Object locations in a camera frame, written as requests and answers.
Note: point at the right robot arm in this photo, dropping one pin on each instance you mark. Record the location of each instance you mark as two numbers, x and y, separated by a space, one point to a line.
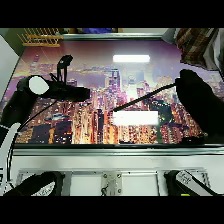
193 182

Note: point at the black clothes hanger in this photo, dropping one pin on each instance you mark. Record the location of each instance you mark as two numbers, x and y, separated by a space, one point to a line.
143 97

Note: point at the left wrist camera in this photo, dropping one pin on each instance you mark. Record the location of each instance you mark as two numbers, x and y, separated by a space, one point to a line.
64 65

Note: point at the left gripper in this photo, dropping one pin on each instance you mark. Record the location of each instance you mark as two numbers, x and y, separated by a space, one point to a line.
75 94

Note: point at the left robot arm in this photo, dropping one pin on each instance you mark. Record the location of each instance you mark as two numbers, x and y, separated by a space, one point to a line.
19 105

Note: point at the yellow wooden rack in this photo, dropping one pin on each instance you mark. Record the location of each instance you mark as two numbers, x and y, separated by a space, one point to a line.
41 37

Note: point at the checked shirt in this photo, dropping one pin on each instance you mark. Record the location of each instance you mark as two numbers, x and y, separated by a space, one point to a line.
194 43

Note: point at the white garment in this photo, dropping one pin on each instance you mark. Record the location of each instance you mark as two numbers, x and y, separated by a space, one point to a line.
217 50

